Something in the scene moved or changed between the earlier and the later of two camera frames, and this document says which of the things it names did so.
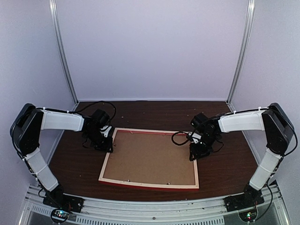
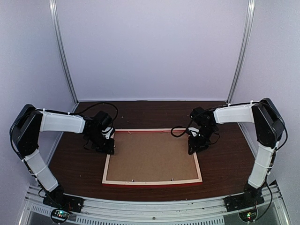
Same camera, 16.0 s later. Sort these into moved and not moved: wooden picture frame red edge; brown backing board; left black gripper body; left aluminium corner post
Moved: wooden picture frame red edge
Not moved: brown backing board; left aluminium corner post; left black gripper body
